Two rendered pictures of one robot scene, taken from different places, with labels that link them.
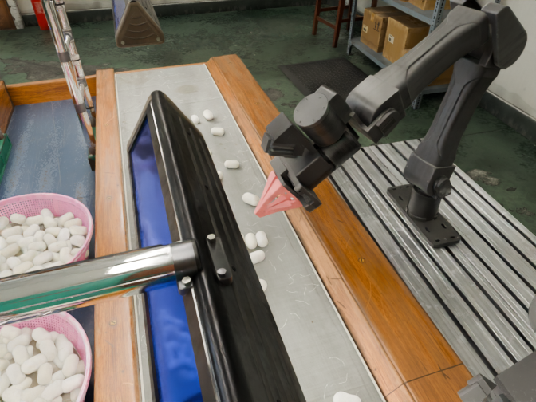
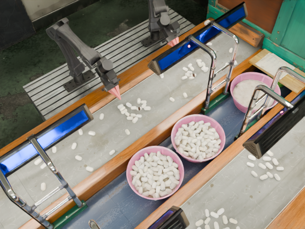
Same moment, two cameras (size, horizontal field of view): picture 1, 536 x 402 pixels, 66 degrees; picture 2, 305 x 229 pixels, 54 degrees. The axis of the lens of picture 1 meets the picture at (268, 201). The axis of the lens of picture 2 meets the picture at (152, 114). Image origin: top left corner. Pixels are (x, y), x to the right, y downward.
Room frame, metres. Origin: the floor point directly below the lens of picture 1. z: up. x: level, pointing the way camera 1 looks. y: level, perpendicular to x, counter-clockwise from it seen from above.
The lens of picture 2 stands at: (0.70, 1.00, 2.05)
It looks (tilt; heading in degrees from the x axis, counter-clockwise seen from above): 55 degrees down; 251
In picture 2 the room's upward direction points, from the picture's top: 5 degrees counter-clockwise
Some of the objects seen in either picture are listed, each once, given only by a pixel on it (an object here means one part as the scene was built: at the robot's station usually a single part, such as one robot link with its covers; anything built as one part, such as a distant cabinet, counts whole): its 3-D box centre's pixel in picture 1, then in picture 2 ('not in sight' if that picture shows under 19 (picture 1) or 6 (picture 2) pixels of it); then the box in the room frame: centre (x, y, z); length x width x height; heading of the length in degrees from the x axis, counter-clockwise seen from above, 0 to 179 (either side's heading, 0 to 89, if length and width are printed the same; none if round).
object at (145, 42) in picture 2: not in sight; (154, 33); (0.13, -0.50, 0.71); 0.20 x 0.07 x 0.08; 16
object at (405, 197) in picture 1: (424, 201); (78, 77); (0.70, -0.34, 0.71); 0.20 x 0.07 x 0.08; 16
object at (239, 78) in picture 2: not in sight; (253, 95); (-0.16, 0.23, 0.72); 0.27 x 0.27 x 0.10
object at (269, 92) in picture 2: not in sight; (272, 116); (-0.06, 0.47, 0.90); 0.20 x 0.19 x 0.45; 18
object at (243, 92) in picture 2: not in sight; (253, 96); (-0.16, 0.23, 0.71); 0.22 x 0.22 x 0.06
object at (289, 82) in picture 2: not in sight; (279, 69); (-0.37, 0.16, 0.77); 0.33 x 0.15 x 0.01; 108
